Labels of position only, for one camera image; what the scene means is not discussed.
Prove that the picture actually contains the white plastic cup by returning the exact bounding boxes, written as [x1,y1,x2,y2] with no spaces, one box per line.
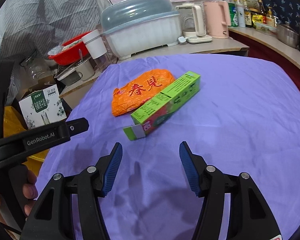
[81,29,107,59]

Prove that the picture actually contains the dish box with blue lid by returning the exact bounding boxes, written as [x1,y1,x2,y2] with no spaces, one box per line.
[101,0,182,60]

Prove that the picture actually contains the red plastic basin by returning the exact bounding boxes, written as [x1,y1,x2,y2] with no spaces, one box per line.
[48,32,90,66]

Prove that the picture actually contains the pink electric kettle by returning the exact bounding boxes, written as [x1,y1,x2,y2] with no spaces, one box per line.
[203,1,231,39]

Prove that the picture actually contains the small steel pot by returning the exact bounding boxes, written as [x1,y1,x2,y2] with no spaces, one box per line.
[276,24,299,48]

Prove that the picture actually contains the purple tablecloth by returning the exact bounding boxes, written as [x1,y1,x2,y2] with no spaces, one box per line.
[36,54,300,239]

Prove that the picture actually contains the soy sauce bottle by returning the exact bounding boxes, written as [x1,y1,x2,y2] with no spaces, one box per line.
[243,0,253,28]

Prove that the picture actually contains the green cardboard box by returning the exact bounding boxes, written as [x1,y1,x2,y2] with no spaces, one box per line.
[123,71,200,141]

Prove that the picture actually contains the orange printed fruit bag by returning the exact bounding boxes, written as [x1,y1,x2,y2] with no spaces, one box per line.
[111,69,175,116]

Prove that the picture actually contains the white milk carton box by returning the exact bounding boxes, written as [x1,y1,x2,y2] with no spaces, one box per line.
[19,85,66,129]

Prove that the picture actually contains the white thermos bottle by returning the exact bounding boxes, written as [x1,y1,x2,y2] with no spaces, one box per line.
[236,0,246,28]

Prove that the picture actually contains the red cabinet curtain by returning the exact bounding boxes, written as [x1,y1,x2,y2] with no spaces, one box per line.
[229,31,300,91]

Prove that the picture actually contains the person left hand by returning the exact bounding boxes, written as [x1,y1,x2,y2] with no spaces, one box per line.
[0,165,38,228]

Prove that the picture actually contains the white glass kettle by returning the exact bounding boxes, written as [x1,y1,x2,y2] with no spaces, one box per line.
[176,3,212,44]

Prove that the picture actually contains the green tin can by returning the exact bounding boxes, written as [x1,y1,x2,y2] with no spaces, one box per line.
[228,2,238,27]

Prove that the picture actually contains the grey striped curtain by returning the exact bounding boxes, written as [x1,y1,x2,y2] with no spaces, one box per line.
[0,0,111,61]

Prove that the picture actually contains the navy floral cloth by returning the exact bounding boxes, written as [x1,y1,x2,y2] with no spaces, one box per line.
[262,0,300,32]

